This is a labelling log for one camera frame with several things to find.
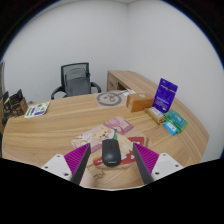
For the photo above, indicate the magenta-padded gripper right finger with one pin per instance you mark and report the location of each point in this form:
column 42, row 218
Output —
column 156, row 164

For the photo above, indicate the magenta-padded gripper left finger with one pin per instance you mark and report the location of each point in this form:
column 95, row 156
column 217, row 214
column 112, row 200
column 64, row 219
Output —
column 66, row 163

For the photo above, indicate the black computer mouse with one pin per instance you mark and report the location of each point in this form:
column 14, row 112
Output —
column 110, row 153

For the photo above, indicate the cartoon print mouse pad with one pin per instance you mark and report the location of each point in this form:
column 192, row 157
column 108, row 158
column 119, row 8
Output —
column 96, row 136

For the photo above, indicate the blue tissue pack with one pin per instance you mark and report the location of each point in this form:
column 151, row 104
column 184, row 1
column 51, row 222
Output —
column 171, row 127

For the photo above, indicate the small yellowish box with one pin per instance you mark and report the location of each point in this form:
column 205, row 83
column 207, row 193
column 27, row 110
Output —
column 155, row 115

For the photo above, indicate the green tissue pack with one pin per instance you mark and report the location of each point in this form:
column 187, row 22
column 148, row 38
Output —
column 177, row 119

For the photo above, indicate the white printed paper sheet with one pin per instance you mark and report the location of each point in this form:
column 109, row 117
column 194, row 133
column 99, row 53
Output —
column 37, row 109

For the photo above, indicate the orange cardboard box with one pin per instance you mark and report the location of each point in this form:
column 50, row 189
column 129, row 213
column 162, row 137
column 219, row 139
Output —
column 140, row 102

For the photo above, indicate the purple card package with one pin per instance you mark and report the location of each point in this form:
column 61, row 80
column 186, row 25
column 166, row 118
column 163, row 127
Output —
column 165, row 95

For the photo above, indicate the brown cardboard box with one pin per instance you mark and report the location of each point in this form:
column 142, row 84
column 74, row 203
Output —
column 20, row 108

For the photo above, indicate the grey backpack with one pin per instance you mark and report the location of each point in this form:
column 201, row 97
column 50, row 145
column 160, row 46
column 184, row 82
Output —
column 77, row 82

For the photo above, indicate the black open box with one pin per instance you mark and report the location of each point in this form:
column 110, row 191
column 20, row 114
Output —
column 15, row 96

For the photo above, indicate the wooden side desk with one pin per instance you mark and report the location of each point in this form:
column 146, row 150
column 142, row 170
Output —
column 133, row 78

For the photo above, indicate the black mesh office chair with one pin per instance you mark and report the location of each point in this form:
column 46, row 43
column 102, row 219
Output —
column 75, row 65

